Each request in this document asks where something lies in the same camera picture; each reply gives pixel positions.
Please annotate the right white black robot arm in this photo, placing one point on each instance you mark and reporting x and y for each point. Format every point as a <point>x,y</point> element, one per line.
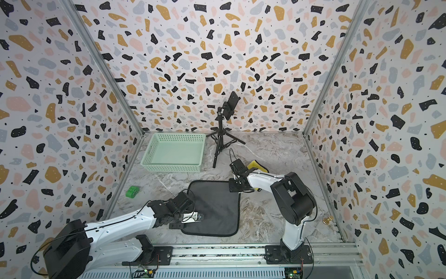
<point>293,198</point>

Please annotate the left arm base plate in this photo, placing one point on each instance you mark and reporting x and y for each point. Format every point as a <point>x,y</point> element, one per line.
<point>150,254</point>

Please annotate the blue grey dishcloth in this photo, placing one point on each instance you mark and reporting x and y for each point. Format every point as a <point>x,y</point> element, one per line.
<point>219,209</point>

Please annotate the yellow grey dishcloth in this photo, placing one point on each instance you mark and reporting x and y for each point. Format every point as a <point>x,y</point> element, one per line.
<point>259,166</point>

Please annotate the right green circuit board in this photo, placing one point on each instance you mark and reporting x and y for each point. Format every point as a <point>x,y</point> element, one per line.
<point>293,273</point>

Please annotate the black tripod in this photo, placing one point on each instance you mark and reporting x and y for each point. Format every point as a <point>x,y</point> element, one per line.
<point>220,132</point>

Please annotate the green circuit board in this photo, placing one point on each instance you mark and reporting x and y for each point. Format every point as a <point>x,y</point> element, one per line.
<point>293,273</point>
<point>143,273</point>

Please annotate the black phone on tripod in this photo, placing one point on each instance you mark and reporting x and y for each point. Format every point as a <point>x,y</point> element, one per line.
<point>230,105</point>

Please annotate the small green block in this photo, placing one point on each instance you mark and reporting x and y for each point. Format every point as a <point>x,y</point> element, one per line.
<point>132,192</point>

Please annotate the left green circuit board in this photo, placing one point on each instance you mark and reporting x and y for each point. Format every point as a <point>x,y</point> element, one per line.
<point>143,273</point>

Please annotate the small brass object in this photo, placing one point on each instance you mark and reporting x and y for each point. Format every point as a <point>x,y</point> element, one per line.
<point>327,220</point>

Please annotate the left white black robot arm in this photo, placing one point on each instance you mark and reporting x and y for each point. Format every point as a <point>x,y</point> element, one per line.
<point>82,247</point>

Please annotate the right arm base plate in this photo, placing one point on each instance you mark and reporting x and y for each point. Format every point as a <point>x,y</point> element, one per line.
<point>281,254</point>

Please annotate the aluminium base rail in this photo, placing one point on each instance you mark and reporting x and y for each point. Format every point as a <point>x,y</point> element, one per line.
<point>243,261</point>

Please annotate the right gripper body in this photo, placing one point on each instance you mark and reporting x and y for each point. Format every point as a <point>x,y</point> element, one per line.
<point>234,185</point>

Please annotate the mint green plastic basket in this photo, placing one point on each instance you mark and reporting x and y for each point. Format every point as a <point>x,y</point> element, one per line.
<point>174,152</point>

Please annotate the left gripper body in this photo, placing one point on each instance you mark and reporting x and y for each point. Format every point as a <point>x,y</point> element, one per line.
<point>177,224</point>

